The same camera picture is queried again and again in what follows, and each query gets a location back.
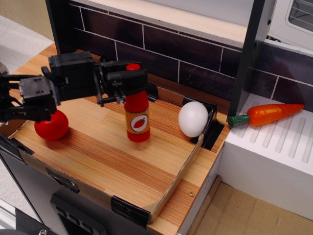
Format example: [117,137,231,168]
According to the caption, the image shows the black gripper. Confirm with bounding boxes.
[48,51,148,105]

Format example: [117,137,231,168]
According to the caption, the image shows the red hot sauce bottle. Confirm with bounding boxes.
[123,63,151,143]

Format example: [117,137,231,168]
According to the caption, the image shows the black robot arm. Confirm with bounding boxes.
[0,51,148,122]

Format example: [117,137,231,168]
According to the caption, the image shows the cardboard fence with black tape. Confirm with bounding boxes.
[0,87,229,235]

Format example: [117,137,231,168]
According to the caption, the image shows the red toy apple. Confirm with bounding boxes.
[34,110,69,141]

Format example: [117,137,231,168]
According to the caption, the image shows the white toy egg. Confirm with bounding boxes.
[179,101,208,138]

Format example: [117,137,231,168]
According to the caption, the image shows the light wooden shelf board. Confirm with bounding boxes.
[78,0,247,48]

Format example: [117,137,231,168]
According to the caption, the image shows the orange toy carrot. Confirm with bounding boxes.
[227,104,305,127]

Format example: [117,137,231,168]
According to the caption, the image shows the black oven control panel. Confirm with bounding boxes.
[50,194,108,235]

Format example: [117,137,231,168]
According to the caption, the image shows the black left shelf post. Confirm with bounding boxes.
[45,0,78,54]

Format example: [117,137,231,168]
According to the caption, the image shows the black shelf post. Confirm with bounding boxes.
[228,0,276,116]
[45,0,78,54]

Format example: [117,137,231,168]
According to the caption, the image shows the black right shelf post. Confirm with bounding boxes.
[228,0,276,116]

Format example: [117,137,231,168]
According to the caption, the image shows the white appliance with wire rack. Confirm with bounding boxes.
[268,0,313,50]

